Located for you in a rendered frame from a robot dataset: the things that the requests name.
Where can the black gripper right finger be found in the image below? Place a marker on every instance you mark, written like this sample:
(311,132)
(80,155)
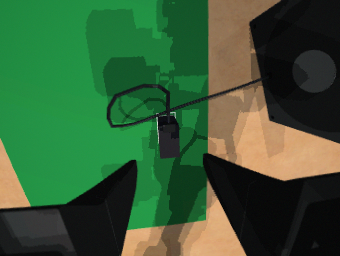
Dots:
(266,212)

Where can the black cooling fan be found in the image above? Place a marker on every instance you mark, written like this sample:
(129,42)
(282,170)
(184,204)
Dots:
(297,44)

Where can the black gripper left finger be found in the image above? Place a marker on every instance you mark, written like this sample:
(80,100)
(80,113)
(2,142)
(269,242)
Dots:
(93,224)

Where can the green circuit board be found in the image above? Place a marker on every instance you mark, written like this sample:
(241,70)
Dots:
(62,62)

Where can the black cable with plug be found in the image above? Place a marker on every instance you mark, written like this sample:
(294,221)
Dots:
(168,127)

